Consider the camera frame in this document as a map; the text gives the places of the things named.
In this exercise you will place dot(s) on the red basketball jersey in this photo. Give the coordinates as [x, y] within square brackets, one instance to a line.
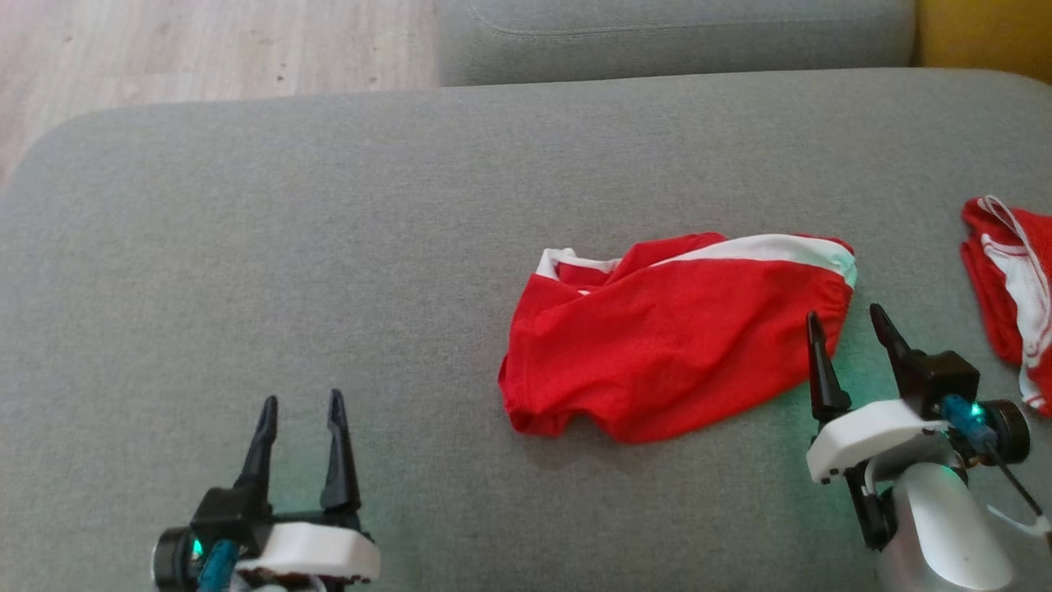
[1007, 296]

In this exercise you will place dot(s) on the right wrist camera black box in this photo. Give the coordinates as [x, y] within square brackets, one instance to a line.
[945, 382]

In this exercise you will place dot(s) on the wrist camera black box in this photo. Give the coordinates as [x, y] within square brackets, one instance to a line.
[945, 382]
[230, 518]

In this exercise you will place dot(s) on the grey sofa cushion with seam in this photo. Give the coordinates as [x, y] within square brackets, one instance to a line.
[674, 37]

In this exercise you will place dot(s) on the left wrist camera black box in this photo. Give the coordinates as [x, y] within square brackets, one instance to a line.
[230, 518]

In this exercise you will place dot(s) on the red shorts with white stripe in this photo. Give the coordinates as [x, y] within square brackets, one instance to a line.
[674, 345]

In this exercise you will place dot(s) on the large grey sofa seat cushion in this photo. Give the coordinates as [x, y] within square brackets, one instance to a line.
[329, 288]

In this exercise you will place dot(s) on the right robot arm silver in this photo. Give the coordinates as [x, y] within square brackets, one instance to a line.
[945, 534]

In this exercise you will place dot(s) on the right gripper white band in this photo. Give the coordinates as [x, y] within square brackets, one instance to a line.
[871, 432]

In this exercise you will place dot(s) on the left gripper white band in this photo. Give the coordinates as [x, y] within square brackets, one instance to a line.
[320, 551]

